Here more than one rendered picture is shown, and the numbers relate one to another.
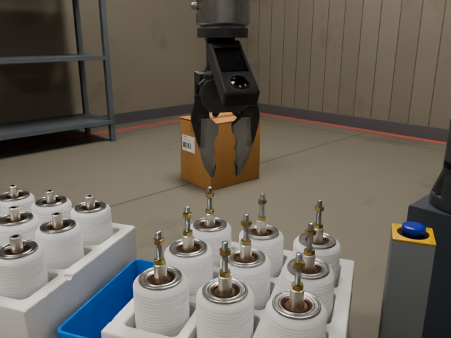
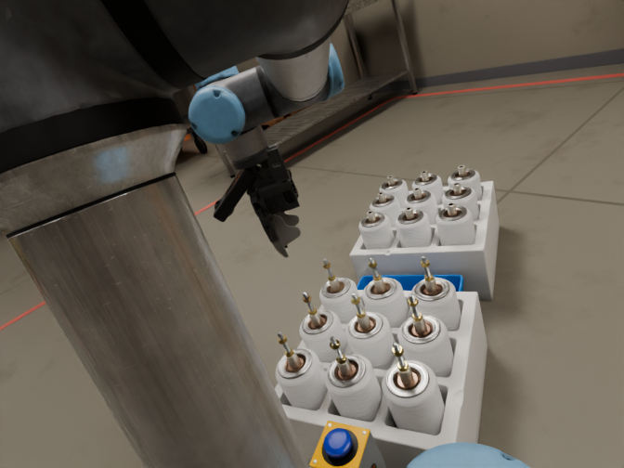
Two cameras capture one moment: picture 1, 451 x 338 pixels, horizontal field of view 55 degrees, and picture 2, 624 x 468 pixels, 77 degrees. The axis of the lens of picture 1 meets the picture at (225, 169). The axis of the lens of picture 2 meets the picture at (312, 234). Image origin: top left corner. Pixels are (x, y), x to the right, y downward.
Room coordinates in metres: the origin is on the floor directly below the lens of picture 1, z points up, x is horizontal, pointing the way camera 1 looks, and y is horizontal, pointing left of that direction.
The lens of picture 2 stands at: (0.88, -0.66, 0.83)
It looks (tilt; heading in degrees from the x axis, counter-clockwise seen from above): 27 degrees down; 107
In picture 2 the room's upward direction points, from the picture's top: 22 degrees counter-clockwise
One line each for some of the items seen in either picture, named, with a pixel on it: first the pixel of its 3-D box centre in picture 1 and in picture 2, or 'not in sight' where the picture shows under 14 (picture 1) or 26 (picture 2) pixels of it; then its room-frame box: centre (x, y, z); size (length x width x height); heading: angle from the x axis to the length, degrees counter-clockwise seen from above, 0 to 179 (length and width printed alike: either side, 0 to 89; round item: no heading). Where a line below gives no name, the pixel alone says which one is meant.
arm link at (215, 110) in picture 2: not in sight; (230, 107); (0.67, -0.09, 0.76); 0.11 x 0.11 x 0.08; 11
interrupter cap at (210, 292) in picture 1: (225, 290); (318, 322); (0.62, 0.00, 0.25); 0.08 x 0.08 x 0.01
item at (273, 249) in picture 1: (260, 269); (430, 360); (0.84, -0.08, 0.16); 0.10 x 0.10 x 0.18
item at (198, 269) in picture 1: (189, 288); (390, 317); (0.77, 0.07, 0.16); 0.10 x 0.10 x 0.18
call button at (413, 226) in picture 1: (413, 230); (338, 445); (0.71, -0.34, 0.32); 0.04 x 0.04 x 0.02
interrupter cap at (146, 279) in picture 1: (160, 277); (336, 288); (0.66, 0.11, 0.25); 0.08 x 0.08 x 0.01
